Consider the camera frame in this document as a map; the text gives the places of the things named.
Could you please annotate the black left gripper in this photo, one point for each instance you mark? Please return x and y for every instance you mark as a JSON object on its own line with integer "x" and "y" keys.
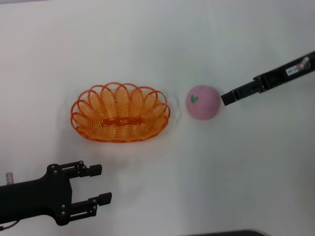
{"x": 44, "y": 196}

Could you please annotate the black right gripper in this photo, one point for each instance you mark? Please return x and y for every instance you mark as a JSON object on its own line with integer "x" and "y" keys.
{"x": 275, "y": 78}

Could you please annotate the pink peach with green leaf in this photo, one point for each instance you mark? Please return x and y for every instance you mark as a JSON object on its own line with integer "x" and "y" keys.
{"x": 203, "y": 104}

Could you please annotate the orange plastic woven basket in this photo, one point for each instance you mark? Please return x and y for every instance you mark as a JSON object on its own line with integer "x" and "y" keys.
{"x": 121, "y": 121}

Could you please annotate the dark rounded robot base edge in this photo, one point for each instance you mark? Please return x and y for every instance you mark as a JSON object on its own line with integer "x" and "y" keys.
{"x": 233, "y": 233}

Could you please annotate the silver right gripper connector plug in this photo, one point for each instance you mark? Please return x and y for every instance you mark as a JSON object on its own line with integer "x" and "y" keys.
{"x": 305, "y": 62}

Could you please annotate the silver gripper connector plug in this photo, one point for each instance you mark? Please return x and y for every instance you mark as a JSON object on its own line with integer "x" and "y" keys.
{"x": 9, "y": 178}
{"x": 305, "y": 62}

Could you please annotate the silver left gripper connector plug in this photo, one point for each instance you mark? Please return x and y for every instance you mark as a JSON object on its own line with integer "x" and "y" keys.
{"x": 9, "y": 178}

